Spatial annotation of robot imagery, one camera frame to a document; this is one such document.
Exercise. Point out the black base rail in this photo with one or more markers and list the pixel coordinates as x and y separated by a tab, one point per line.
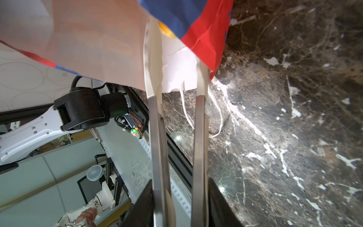
127	144

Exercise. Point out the red paper gift bag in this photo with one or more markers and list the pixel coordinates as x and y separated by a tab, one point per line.
104	40

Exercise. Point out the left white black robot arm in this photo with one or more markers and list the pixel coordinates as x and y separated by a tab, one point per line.
81	109

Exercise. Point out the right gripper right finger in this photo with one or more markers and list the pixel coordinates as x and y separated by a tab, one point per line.
200	204

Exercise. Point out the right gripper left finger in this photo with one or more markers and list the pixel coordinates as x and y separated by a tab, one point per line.
164	212

